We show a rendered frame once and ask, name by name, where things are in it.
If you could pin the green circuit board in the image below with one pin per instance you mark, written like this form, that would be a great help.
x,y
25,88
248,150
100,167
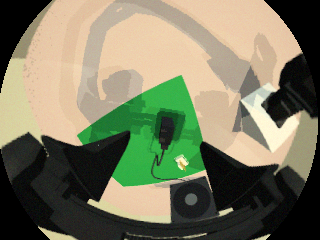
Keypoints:
x,y
142,116

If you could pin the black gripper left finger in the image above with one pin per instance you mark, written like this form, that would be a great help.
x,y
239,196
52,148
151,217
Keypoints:
x,y
92,164

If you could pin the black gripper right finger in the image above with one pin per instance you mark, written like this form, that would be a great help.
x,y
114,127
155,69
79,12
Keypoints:
x,y
229,178

